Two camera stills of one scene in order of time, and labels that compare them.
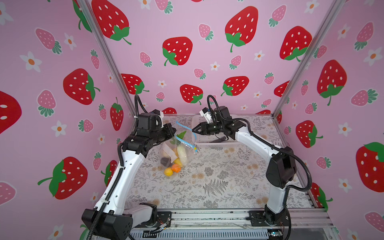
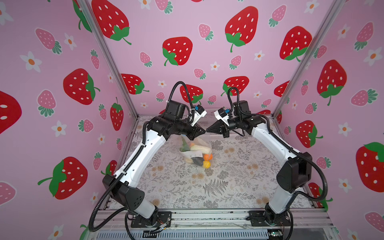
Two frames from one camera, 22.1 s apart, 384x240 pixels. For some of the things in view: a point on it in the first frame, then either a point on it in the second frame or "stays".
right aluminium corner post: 336,7 stays
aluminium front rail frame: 232,225 stays
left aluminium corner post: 107,54 stays
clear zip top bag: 176,151 → 198,151
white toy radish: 182,151 → 195,147
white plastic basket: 203,140 → 187,112
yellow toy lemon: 168,171 → 206,164
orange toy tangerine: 176,168 → 208,157
